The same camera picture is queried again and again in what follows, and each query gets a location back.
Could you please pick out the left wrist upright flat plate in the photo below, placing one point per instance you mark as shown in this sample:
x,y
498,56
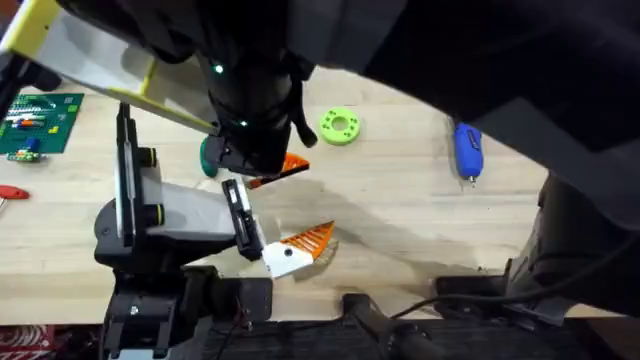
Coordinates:
x,y
126,165

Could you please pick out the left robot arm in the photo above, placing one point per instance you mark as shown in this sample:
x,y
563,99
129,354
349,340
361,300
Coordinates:
x,y
150,320

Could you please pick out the green board with toy blocks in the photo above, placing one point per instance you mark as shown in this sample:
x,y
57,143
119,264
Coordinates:
x,y
50,125

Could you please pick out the black rail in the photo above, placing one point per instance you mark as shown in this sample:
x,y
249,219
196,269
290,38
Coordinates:
x,y
310,346

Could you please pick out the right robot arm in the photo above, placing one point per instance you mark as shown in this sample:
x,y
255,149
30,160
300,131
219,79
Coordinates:
x,y
500,50

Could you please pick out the green disc with holes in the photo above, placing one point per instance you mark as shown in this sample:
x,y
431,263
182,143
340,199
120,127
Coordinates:
x,y
327,132

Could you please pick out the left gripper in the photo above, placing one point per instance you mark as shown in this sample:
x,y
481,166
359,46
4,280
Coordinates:
x,y
195,215

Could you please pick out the blue electric screwdriver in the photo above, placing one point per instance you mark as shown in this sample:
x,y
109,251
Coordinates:
x,y
467,150

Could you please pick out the red patterned cloth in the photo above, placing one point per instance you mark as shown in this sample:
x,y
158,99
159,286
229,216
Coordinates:
x,y
25,342

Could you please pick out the orange ribbed wedge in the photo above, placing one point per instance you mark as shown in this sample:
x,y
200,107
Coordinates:
x,y
296,163

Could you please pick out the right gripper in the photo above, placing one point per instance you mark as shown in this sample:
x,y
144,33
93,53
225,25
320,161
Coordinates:
x,y
255,100

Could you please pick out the dark green toy tub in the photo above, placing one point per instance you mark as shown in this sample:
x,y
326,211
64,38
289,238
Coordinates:
x,y
207,160

